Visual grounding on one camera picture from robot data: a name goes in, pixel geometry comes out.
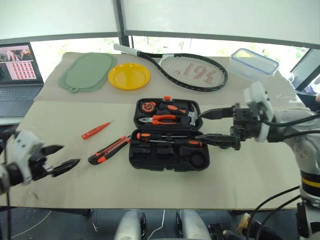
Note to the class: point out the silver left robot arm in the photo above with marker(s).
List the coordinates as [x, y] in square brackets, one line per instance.
[5, 178]

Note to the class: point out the orange black tape measure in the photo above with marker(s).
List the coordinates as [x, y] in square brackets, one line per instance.
[148, 106]

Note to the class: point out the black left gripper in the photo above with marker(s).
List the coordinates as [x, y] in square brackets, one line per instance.
[38, 167]

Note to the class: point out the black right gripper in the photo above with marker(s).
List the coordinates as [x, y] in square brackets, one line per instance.
[243, 125]

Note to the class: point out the yellow plastic plate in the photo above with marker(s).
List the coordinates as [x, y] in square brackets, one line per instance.
[129, 76]

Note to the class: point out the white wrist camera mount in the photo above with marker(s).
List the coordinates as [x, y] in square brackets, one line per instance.
[23, 146]
[257, 97]

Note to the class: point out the orange black utility knife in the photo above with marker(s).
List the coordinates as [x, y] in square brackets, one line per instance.
[107, 152]

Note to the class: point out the orange tester screwdriver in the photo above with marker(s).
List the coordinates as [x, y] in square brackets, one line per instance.
[93, 132]

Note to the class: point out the grey rounded robot shape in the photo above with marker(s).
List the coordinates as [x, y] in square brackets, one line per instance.
[130, 225]
[192, 225]

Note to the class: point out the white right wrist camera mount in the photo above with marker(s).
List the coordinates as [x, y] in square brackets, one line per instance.
[257, 97]

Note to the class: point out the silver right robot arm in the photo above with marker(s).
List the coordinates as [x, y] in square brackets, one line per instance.
[306, 150]

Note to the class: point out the black plastic tool case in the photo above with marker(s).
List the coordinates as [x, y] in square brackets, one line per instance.
[160, 160]

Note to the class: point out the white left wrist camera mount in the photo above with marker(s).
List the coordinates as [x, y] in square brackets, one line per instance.
[23, 146]

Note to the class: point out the clear container with blue lid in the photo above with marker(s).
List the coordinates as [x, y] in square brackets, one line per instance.
[252, 63]

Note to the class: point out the black monitor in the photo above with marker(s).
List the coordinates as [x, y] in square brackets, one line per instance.
[306, 72]

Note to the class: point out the black laptop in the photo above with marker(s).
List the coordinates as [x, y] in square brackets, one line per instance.
[17, 95]

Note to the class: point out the black tennis racket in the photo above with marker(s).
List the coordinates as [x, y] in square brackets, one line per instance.
[222, 75]

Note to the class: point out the grey window frame post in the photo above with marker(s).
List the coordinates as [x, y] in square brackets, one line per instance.
[122, 22]

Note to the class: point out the green silicone mat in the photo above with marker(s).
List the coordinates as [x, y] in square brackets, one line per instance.
[86, 72]

